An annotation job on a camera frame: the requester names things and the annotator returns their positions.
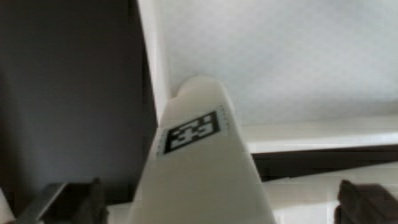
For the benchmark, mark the white L-shaped fence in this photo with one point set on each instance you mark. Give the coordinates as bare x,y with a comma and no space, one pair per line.
303,196

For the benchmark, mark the white desk top tray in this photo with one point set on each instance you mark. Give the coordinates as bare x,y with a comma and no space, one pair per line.
303,56

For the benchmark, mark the white leg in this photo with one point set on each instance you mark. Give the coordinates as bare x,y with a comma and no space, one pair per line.
200,187

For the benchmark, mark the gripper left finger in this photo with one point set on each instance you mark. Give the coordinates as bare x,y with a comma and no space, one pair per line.
70,204

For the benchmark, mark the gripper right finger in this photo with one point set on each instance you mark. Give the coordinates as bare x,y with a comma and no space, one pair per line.
369,204

